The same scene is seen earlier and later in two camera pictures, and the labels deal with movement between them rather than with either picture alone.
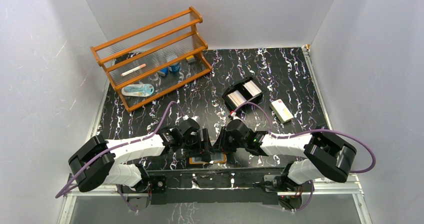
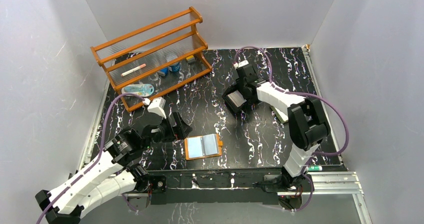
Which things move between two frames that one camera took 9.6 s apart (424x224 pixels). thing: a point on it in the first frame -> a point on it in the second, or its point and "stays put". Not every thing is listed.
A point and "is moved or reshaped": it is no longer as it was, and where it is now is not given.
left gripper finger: x=207 y=149 -> x=181 y=130
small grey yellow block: x=190 y=59 stays put
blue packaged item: x=137 y=90 stays put
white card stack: x=237 y=98 stays put
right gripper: x=221 y=145 -> x=241 y=83
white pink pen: x=133 y=70 stays put
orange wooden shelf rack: x=148 y=62 stays put
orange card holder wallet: x=219 y=158 is moved or reshaped
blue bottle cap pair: x=175 y=68 stays put
